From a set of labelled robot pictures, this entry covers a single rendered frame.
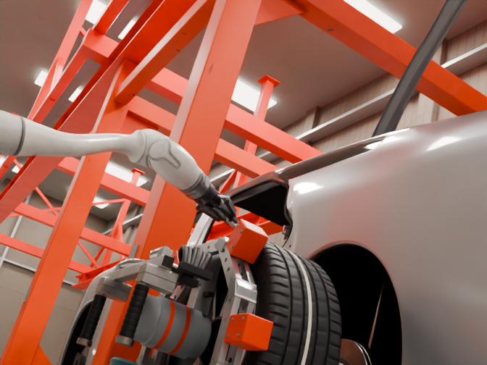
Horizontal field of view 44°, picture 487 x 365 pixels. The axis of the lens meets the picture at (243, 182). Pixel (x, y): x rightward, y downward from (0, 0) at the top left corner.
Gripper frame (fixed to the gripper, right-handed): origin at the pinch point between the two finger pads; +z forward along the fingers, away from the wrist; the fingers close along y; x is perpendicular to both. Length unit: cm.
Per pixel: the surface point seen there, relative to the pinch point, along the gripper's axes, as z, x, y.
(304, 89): 517, 680, -272
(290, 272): -10.3, -29.9, 28.5
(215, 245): -16.6, -20.2, 7.0
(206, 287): -10.4, -29.5, 1.1
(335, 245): 30.8, 4.3, 22.3
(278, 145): 234, 270, -134
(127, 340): -35, -56, 0
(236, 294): -22, -41, 20
